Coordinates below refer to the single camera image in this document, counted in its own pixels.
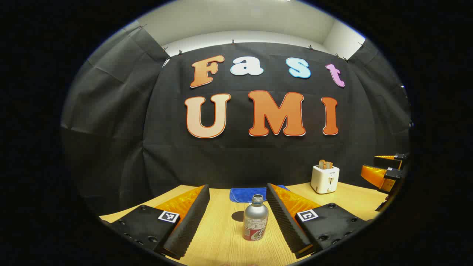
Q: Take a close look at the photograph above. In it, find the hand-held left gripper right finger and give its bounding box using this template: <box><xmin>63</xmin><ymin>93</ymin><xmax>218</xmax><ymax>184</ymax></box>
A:
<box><xmin>266</xmin><ymin>183</ymin><xmax>367</xmax><ymax>260</ymax></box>

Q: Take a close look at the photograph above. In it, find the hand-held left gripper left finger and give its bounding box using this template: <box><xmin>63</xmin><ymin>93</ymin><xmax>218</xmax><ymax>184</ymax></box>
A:
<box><xmin>109</xmin><ymin>184</ymin><xmax>211</xmax><ymax>260</ymax></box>

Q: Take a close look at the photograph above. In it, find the silver water bottle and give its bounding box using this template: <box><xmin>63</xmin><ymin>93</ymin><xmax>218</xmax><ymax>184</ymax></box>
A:
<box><xmin>243</xmin><ymin>194</ymin><xmax>269</xmax><ymax>241</ymax></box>

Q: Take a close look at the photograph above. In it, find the blue towel cloth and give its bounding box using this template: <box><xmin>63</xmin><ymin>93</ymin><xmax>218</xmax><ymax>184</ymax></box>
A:
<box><xmin>229</xmin><ymin>185</ymin><xmax>290</xmax><ymax>203</ymax></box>

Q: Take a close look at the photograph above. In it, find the white toaster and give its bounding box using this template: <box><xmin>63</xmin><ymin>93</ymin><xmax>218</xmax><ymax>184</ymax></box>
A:
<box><xmin>311</xmin><ymin>165</ymin><xmax>340</xmax><ymax>194</ymax></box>

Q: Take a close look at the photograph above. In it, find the black backdrop cloth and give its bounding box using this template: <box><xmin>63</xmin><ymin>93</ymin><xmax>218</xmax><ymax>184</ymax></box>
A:
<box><xmin>61</xmin><ymin>26</ymin><xmax>411</xmax><ymax>215</ymax></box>

